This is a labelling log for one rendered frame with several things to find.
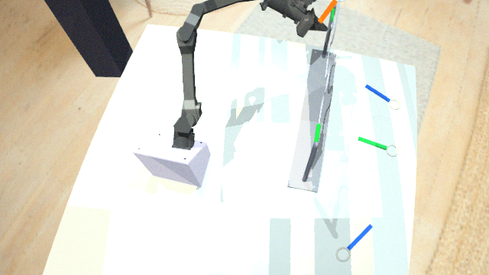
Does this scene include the white loop with blue handle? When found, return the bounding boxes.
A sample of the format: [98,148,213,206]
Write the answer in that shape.
[335,224,373,262]
[365,84,400,110]

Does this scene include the orange handle with grey tip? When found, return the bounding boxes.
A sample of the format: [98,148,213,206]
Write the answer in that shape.
[318,0,345,23]

